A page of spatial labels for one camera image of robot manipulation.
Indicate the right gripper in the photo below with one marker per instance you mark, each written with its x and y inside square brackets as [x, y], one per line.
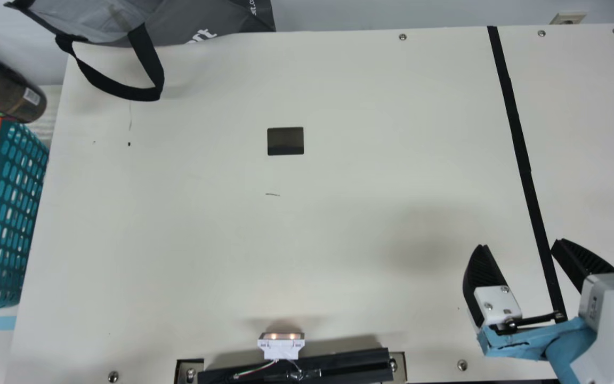
[531, 338]

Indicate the small square scanner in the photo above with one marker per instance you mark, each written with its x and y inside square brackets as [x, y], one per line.
[285, 141]

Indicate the black strip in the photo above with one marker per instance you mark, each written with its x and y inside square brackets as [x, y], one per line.
[520, 154]

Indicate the teal shopping basket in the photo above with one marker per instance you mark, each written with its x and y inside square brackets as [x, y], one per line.
[3, 213]

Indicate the dark coffee bottle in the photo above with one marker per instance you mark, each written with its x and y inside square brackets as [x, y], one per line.
[3, 90]

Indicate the white device with two lights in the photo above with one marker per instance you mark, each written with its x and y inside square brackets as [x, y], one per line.
[280, 344]

